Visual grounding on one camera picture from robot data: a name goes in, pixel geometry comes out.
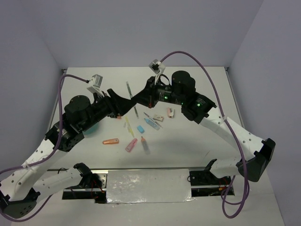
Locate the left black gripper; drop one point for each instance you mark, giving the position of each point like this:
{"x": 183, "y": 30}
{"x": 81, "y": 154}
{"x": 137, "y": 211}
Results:
{"x": 117, "y": 105}

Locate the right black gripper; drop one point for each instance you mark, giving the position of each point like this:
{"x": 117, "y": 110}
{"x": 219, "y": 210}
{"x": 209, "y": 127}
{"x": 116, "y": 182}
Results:
{"x": 146, "y": 96}

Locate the yellow clear pen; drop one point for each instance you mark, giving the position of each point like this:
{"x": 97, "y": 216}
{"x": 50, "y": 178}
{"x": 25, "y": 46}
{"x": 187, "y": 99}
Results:
{"x": 129, "y": 127}

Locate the blue clear pen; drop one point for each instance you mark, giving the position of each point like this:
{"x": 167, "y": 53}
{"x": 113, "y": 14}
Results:
{"x": 152, "y": 119}

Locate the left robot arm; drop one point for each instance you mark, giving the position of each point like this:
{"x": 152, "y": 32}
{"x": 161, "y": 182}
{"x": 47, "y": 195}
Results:
{"x": 25, "y": 187}

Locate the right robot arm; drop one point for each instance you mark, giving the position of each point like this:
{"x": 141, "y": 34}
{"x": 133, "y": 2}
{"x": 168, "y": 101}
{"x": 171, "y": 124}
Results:
{"x": 200, "y": 109}

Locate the small white eraser box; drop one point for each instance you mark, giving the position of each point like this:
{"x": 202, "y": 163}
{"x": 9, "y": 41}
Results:
{"x": 158, "y": 117}

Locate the blue highlighter body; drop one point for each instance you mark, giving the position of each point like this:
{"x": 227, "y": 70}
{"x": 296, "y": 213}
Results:
{"x": 152, "y": 124}

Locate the blue marker cap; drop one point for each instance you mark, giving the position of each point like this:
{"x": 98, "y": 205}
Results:
{"x": 140, "y": 129}

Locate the teal round organizer container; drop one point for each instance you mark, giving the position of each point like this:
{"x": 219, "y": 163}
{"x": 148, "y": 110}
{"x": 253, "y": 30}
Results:
{"x": 91, "y": 131}

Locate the pink correction tape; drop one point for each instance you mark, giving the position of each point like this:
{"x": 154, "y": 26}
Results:
{"x": 131, "y": 145}

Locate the orange tip highlighter body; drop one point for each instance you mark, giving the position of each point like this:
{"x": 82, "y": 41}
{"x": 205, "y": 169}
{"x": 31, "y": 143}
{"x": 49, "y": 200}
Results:
{"x": 145, "y": 145}

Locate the silver foil sheet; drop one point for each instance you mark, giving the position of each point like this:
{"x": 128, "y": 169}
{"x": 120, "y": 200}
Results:
{"x": 148, "y": 186}

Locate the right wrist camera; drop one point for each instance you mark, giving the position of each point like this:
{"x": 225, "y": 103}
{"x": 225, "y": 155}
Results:
{"x": 158, "y": 68}

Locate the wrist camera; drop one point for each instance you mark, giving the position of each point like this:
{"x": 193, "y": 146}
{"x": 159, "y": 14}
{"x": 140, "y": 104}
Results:
{"x": 94, "y": 84}
{"x": 158, "y": 68}

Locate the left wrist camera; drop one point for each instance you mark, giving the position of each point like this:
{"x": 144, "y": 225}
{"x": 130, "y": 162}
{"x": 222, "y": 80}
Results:
{"x": 94, "y": 84}

